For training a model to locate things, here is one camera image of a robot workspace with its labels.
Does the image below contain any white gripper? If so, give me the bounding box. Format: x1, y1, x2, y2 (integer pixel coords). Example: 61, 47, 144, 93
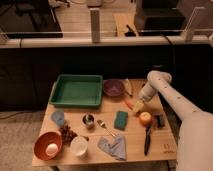
133, 84, 154, 113

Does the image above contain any red orange pepper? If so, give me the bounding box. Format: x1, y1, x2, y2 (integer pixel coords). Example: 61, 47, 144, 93
124, 99, 133, 110

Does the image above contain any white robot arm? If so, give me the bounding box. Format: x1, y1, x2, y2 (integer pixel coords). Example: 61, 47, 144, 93
138, 70, 213, 171

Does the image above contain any small metal cup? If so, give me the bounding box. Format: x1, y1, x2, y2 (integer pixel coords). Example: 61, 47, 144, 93
83, 114, 94, 129

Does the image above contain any white cup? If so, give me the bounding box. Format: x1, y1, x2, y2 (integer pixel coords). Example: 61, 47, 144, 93
70, 136, 88, 159

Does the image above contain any blue plastic cup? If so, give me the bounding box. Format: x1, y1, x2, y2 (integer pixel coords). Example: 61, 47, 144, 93
51, 111, 65, 126

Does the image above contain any orange apple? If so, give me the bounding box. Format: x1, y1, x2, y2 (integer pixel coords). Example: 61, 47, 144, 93
139, 112, 152, 127

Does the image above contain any green sponge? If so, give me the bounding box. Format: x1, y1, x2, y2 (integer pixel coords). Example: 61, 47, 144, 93
114, 111, 128, 130

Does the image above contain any small black brush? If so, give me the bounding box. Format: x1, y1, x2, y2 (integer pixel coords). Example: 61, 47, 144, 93
154, 115, 165, 128

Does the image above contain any corn cob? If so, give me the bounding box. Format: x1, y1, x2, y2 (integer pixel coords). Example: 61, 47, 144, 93
124, 79, 133, 96

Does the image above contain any purple bowl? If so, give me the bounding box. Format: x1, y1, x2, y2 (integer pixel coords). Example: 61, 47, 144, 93
103, 79, 125, 97

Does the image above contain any gold metal fork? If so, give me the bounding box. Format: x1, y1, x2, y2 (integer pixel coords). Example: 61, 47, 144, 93
97, 120, 116, 137

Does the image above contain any blue cloth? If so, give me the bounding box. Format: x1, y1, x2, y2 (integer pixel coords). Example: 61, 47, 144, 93
97, 135, 127, 161

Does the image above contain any green plastic tray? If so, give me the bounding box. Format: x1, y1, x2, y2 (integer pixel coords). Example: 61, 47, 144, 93
49, 74, 103, 108

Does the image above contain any bunch of dark grapes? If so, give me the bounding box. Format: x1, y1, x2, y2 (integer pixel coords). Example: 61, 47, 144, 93
59, 125, 77, 145

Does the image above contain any white egg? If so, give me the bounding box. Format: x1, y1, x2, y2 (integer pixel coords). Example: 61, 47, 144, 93
46, 143, 58, 156

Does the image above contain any orange bowl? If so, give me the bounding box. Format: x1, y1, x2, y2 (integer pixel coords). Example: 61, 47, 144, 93
34, 132, 62, 161

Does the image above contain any white railing bar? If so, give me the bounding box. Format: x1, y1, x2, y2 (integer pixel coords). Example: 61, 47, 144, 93
0, 35, 213, 49

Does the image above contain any black handled knife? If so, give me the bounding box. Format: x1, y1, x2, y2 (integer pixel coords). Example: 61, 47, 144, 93
144, 126, 152, 156

